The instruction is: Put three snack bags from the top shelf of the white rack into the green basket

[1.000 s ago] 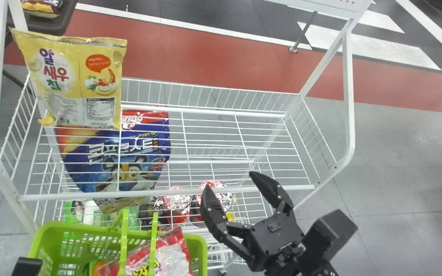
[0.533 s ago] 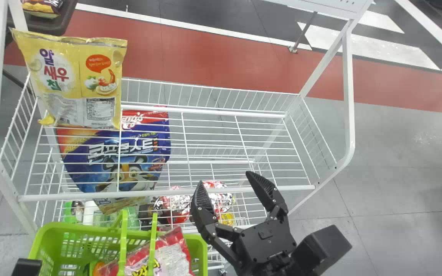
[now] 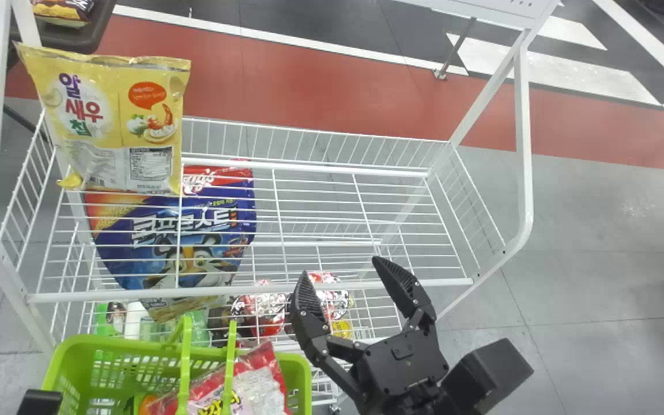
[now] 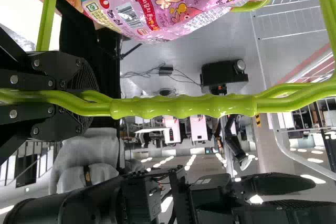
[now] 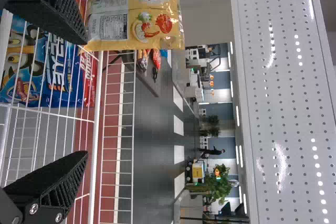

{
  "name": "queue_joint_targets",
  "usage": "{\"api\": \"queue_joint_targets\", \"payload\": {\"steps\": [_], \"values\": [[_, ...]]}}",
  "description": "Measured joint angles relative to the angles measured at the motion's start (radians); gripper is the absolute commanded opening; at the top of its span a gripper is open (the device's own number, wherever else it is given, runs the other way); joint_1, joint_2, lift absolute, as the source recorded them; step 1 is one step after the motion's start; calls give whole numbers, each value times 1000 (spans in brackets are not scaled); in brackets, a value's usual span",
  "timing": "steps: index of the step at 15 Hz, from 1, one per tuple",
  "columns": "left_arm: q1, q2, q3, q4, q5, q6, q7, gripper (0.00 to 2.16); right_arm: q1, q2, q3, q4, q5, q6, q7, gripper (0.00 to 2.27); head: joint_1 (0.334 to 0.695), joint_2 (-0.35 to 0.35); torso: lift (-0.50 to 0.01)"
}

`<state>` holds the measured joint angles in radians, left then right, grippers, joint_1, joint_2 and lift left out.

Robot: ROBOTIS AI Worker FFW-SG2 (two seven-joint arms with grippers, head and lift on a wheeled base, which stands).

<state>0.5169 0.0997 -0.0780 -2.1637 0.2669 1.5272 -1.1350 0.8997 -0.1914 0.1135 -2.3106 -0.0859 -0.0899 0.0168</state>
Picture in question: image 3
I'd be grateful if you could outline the green bottle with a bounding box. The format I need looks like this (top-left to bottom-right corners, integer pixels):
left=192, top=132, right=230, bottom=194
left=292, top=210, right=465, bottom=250
left=94, top=302, right=126, bottom=338

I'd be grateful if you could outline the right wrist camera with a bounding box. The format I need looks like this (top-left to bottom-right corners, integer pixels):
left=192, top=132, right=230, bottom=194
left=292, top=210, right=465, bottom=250
left=440, top=338, right=535, bottom=415

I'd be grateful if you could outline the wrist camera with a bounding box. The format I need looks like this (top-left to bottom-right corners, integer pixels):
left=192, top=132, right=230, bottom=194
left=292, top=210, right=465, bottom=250
left=440, top=338, right=535, bottom=415
left=16, top=389, right=63, bottom=415

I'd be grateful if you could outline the yellow and black snack packet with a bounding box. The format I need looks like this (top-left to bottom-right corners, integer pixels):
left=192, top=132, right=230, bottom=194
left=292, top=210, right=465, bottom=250
left=31, top=0, right=96, bottom=28

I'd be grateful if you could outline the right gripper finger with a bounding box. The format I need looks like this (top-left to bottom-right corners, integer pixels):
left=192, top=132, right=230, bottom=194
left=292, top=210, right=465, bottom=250
left=287, top=269, right=368, bottom=408
left=371, top=256, right=438, bottom=338

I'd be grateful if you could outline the white bottle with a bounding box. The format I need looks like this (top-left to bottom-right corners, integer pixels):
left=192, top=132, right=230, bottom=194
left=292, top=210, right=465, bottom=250
left=124, top=300, right=149, bottom=341

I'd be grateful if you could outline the red noodle cup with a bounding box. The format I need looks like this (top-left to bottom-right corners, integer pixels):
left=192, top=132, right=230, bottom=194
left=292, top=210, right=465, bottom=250
left=230, top=280, right=290, bottom=339
left=308, top=271, right=356, bottom=323

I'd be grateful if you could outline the red snack packet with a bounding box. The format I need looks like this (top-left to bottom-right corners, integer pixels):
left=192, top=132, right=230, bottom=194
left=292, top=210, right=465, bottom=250
left=145, top=340, right=292, bottom=415

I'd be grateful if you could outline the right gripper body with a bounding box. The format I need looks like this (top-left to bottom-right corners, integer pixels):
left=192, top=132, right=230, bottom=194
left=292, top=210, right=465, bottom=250
left=360, top=329, right=451, bottom=415

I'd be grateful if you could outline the white wire rack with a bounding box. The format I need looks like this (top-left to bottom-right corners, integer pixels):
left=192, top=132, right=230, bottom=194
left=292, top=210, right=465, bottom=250
left=0, top=0, right=563, bottom=408

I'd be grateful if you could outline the blue cereal bag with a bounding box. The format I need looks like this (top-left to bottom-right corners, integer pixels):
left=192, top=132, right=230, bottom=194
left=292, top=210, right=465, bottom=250
left=82, top=165, right=257, bottom=323

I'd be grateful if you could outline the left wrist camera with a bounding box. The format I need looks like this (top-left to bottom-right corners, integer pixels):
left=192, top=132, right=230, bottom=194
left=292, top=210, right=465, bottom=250
left=16, top=389, right=63, bottom=415

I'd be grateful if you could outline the green basket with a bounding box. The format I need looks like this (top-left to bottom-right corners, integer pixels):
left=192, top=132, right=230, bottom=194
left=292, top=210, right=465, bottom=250
left=40, top=315, right=314, bottom=415

